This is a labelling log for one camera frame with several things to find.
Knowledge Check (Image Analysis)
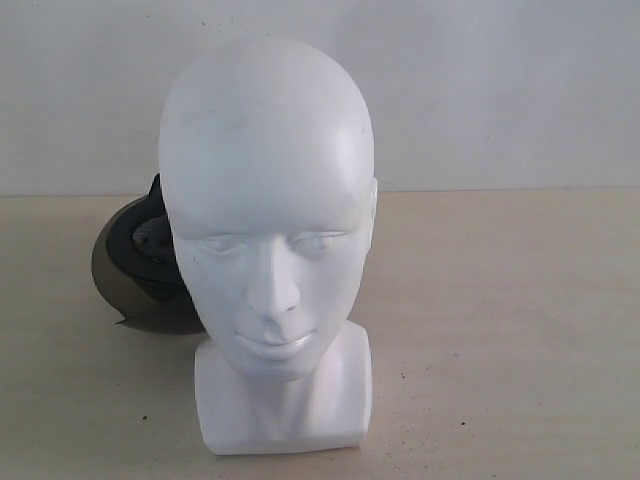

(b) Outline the black helmet with tinted visor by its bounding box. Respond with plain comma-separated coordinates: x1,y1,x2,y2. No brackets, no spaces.
91,175,204,335

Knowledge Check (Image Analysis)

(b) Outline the white mannequin head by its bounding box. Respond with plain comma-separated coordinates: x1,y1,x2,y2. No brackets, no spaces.
159,38,378,455

